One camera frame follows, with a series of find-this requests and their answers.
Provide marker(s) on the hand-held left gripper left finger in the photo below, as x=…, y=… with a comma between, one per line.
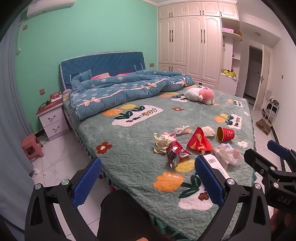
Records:
x=87, y=179

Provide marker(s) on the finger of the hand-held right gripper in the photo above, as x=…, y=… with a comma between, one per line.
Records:
x=277, y=148
x=256, y=160

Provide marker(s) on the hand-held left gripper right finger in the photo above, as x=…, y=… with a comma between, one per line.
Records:
x=209, y=184

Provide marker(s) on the white plastic wrap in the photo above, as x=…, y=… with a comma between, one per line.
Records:
x=227, y=154

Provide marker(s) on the red and silver snack bag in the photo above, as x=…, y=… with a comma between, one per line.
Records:
x=177, y=155

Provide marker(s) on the red triangular snack bag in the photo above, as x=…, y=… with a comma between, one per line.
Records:
x=198, y=141

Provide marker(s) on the cream paper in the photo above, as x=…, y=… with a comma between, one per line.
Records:
x=161, y=144

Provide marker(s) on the person's right hand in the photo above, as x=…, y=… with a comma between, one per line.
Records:
x=283, y=221

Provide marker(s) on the brown doormat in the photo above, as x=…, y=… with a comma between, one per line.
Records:
x=263, y=127

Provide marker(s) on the white shoe rack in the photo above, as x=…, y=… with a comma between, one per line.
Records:
x=271, y=111

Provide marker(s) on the red paper cup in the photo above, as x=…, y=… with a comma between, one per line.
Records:
x=225, y=134

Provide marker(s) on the person's dark trouser leg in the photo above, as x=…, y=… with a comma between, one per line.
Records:
x=120, y=217

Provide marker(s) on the white crumpled tissue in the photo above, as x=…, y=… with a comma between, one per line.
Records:
x=209, y=131

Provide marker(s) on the green floral bedspread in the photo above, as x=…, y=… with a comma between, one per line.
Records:
x=129, y=143

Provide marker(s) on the small pink wrapper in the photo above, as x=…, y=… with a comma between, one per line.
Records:
x=168, y=135

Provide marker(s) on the pink plastic stool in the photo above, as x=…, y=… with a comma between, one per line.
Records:
x=32, y=146

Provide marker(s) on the white and pink nightstand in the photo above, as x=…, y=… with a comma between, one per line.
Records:
x=54, y=120

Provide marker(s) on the white door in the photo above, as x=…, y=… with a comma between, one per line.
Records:
x=262, y=78

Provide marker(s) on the white and pink plush toy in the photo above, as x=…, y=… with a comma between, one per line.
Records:
x=200, y=95

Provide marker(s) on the red box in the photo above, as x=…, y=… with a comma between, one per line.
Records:
x=56, y=96

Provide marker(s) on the yellow cloth item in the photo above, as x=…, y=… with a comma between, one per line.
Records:
x=228, y=73

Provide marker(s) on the blue bow-print quilt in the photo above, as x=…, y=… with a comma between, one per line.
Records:
x=120, y=90

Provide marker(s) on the grey curtain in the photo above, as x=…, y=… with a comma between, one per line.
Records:
x=13, y=115

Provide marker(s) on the blue pillow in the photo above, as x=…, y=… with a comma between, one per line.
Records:
x=84, y=75

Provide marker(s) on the pink pillow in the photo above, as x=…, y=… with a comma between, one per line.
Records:
x=100, y=76

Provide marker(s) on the blue quilted headboard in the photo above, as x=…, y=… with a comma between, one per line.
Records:
x=97, y=63

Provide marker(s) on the wooden basket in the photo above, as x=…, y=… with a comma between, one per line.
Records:
x=238, y=34

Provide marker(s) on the pink box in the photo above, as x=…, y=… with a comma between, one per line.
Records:
x=227, y=30

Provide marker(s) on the white wardrobe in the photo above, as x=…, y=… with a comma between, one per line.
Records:
x=194, y=46

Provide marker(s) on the white air conditioner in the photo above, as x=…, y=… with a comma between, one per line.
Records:
x=50, y=9

